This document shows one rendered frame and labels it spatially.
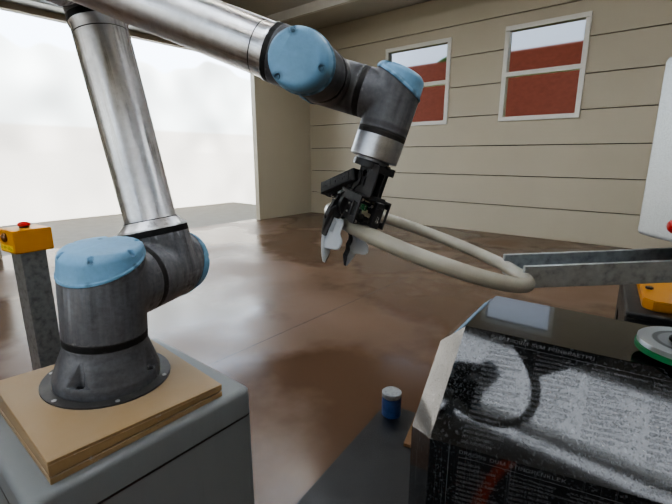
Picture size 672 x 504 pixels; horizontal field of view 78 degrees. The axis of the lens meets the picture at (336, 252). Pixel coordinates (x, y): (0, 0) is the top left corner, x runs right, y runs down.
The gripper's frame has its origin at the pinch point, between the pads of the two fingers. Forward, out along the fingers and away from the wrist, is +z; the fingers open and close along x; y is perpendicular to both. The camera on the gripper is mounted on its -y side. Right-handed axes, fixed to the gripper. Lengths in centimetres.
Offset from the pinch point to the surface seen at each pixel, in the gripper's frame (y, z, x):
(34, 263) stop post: -99, 48, -52
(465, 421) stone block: 11, 36, 49
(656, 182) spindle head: 19, -37, 69
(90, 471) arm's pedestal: 9, 38, -37
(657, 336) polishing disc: 29, -1, 82
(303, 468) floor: -52, 111, 55
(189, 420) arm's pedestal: 3.0, 34.9, -21.6
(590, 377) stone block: 25, 13, 68
